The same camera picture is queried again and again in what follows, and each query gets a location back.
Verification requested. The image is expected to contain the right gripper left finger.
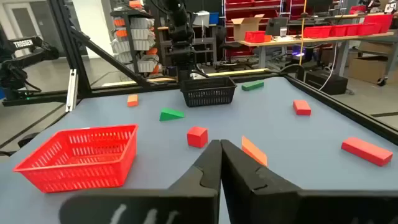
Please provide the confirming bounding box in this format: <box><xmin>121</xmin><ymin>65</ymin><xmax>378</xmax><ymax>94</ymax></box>
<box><xmin>58</xmin><ymin>139</ymin><xmax>223</xmax><ymax>224</ymax></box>

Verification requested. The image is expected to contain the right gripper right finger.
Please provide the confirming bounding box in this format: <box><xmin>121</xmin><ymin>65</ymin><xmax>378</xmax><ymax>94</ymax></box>
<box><xmin>220</xmin><ymin>139</ymin><xmax>398</xmax><ymax>224</ymax></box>

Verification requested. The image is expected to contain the red cube block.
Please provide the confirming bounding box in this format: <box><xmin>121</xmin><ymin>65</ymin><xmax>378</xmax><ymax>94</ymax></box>
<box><xmin>186</xmin><ymin>126</ymin><xmax>209</xmax><ymax>149</ymax></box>

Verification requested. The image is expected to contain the green wedge block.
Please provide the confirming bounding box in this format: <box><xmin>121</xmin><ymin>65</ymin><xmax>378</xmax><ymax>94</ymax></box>
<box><xmin>159</xmin><ymin>108</ymin><xmax>186</xmax><ymax>122</ymax></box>

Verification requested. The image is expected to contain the orange rectangular block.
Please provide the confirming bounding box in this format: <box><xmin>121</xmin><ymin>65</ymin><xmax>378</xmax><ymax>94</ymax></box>
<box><xmin>126</xmin><ymin>93</ymin><xmax>140</xmax><ymax>108</ymax></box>

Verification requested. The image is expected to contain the green rectangular block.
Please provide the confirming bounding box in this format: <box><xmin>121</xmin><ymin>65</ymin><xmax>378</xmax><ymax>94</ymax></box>
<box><xmin>241</xmin><ymin>80</ymin><xmax>265</xmax><ymax>92</ymax></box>

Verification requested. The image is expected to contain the red rectangular block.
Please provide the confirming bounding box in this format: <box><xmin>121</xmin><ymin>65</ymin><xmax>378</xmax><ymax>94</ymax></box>
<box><xmin>340</xmin><ymin>136</ymin><xmax>394</xmax><ymax>167</ymax></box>
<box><xmin>292</xmin><ymin>99</ymin><xmax>312</xmax><ymax>116</ymax></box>

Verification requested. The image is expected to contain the wooden side board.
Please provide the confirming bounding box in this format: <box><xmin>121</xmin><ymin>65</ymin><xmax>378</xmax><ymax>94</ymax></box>
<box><xmin>101</xmin><ymin>67</ymin><xmax>271</xmax><ymax>88</ymax></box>

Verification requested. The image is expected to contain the white box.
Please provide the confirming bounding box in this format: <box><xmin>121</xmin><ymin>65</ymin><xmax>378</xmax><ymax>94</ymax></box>
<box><xmin>192</xmin><ymin>10</ymin><xmax>211</xmax><ymax>29</ymax></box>

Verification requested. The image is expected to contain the black plastic basket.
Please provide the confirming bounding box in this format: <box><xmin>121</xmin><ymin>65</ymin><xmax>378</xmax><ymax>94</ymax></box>
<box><xmin>179</xmin><ymin>76</ymin><xmax>238</xmax><ymax>108</ymax></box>

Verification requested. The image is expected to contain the black office chair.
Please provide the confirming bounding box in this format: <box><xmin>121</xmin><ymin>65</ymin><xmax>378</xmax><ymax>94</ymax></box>
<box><xmin>214</xmin><ymin>24</ymin><xmax>246</xmax><ymax>71</ymax></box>

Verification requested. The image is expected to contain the rack with white bins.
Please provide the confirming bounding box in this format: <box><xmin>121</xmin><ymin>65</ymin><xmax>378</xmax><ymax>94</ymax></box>
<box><xmin>109</xmin><ymin>0</ymin><xmax>160</xmax><ymax>76</ymax></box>

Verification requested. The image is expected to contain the blue storage bin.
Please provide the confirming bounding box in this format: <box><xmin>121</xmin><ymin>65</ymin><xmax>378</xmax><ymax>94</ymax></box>
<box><xmin>208</xmin><ymin>11</ymin><xmax>220</xmax><ymax>26</ymax></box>

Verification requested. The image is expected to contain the open cardboard box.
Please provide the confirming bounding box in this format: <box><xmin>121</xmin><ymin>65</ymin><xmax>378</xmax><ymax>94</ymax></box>
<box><xmin>230</xmin><ymin>13</ymin><xmax>266</xmax><ymax>42</ymax></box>

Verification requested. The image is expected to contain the red storage bin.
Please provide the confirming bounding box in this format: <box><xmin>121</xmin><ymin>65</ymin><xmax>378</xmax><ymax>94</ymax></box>
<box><xmin>244</xmin><ymin>30</ymin><xmax>266</xmax><ymax>44</ymax></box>
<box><xmin>330</xmin><ymin>23</ymin><xmax>367</xmax><ymax>37</ymax></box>
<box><xmin>302</xmin><ymin>25</ymin><xmax>333</xmax><ymax>39</ymax></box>
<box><xmin>363</xmin><ymin>13</ymin><xmax>394</xmax><ymax>35</ymax></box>

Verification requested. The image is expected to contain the black monitor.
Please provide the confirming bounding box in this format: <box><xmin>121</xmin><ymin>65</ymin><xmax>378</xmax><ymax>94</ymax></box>
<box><xmin>265</xmin><ymin>16</ymin><xmax>290</xmax><ymax>37</ymax></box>

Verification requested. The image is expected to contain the red plastic basket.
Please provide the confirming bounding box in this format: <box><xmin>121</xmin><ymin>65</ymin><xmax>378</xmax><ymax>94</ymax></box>
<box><xmin>12</xmin><ymin>123</ymin><xmax>139</xmax><ymax>194</ymax></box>

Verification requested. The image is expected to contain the wooden workbench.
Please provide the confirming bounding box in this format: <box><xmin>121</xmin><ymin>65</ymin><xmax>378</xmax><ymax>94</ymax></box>
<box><xmin>236</xmin><ymin>30</ymin><xmax>398</xmax><ymax>78</ymax></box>

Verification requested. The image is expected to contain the grey door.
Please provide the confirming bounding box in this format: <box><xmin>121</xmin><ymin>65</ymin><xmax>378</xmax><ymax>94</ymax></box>
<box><xmin>3</xmin><ymin>2</ymin><xmax>43</xmax><ymax>58</ymax></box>

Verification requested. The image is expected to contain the large cardboard box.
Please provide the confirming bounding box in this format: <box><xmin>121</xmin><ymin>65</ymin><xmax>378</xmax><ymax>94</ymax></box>
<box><xmin>347</xmin><ymin>55</ymin><xmax>398</xmax><ymax>85</ymax></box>

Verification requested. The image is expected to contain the silver metal bracket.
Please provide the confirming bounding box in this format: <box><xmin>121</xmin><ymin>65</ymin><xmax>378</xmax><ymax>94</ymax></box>
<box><xmin>64</xmin><ymin>68</ymin><xmax>79</xmax><ymax>113</ymax></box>

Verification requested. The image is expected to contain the yellow hanging cable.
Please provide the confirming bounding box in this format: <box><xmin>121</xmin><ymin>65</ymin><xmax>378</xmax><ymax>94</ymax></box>
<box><xmin>298</xmin><ymin>0</ymin><xmax>309</xmax><ymax>67</ymax></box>

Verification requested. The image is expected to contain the white hanging cable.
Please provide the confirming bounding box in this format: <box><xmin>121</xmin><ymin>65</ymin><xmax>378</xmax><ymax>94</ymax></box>
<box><xmin>317</xmin><ymin>40</ymin><xmax>340</xmax><ymax>92</ymax></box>

